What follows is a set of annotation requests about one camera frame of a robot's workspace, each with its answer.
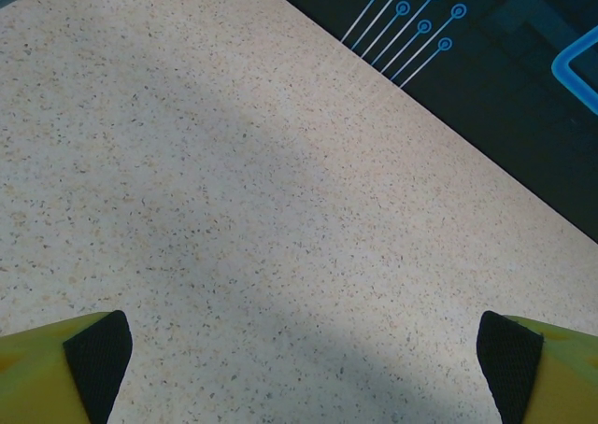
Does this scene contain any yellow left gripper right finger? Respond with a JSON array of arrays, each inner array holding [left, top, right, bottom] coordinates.
[[476, 309, 598, 424]]

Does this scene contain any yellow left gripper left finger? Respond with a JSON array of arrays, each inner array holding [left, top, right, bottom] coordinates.
[[0, 309, 135, 424]]

